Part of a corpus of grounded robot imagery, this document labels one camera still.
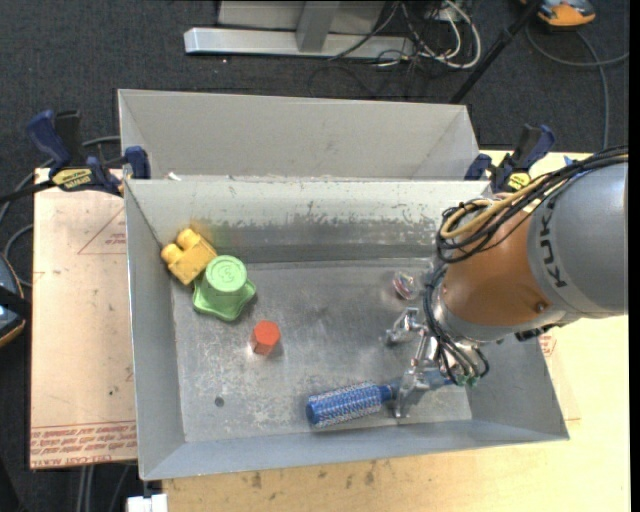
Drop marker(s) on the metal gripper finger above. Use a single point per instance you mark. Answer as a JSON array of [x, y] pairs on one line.
[[409, 392], [400, 327]]

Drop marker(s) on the small clear striped object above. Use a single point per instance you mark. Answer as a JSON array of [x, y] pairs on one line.
[[404, 285]]

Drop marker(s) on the blue round hair brush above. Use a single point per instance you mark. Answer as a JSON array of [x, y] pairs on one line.
[[345, 404]]

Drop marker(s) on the grey metal bin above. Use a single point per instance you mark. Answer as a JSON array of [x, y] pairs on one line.
[[325, 320]]

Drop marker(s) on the red hexagonal block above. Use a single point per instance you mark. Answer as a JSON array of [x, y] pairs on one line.
[[266, 337]]

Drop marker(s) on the green plastic cup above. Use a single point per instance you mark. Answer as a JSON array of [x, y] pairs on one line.
[[224, 287]]

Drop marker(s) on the yellow toy brick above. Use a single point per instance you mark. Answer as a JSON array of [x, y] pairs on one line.
[[189, 257]]

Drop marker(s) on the brown cardboard board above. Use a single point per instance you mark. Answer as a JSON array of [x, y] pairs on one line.
[[80, 325]]

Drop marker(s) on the black cylinder on white bracket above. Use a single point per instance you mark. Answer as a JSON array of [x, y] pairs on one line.
[[533, 334]]

